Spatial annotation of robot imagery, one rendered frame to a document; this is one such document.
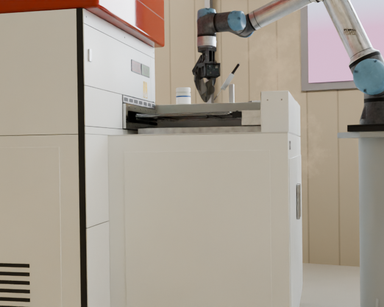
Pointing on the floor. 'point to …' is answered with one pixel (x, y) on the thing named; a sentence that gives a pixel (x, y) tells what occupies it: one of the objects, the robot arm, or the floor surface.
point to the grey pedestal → (377, 216)
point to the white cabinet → (205, 220)
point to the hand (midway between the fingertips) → (205, 98)
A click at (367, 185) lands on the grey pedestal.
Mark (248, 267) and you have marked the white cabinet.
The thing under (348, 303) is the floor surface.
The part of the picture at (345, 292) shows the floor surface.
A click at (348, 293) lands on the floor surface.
